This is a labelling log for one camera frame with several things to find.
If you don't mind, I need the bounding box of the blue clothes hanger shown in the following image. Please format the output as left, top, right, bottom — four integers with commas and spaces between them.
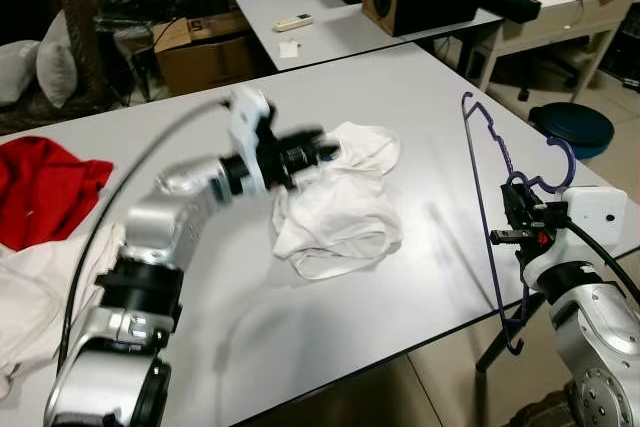
460, 92, 579, 358

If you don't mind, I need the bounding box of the white t-shirt with logos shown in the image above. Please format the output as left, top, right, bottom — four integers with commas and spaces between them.
270, 122, 406, 280

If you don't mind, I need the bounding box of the open cardboard box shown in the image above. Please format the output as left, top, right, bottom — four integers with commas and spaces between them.
152, 12, 256, 98

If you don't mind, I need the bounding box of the white remote control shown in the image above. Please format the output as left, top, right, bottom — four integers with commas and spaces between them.
272, 13, 314, 32

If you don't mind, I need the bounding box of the white desk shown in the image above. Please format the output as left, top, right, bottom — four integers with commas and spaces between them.
470, 0, 640, 103

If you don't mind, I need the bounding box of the black soundbar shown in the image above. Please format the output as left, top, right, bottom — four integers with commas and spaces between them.
485, 0, 546, 25

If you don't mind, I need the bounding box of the dark wicker chair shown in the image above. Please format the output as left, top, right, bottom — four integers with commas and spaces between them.
0, 0, 131, 133

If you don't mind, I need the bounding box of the red cloth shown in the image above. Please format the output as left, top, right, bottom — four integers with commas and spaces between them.
0, 135, 114, 253

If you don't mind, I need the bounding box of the grey pillow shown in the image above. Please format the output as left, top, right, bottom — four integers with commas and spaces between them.
0, 40, 41, 106
35, 12, 81, 108

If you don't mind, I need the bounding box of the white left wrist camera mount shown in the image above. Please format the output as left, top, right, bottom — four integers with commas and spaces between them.
228, 85, 277, 196

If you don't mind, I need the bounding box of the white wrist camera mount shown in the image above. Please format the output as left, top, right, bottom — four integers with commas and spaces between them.
228, 85, 277, 196
522, 185, 629, 293

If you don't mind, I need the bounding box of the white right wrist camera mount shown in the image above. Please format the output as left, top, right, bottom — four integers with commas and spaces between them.
522, 185, 629, 293

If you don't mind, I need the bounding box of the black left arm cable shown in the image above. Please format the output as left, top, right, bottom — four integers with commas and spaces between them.
58, 97, 236, 368

